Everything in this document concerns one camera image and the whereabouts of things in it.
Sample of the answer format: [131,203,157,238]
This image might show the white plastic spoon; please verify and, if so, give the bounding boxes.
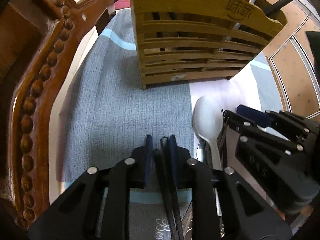
[192,95,225,217]

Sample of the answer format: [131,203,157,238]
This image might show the black chopstick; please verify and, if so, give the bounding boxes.
[263,0,293,16]
[152,149,178,239]
[161,137,184,239]

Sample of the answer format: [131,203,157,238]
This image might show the kitchen base cabinets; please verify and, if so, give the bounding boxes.
[263,0,319,121]

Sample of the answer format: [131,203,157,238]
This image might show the grey striped seat cushion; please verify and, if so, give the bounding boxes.
[55,8,283,240]

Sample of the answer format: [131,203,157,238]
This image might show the bamboo utensil holder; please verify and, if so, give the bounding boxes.
[130,0,287,87]

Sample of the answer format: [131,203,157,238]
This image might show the carved brown wooden chair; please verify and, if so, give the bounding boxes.
[1,0,116,231]

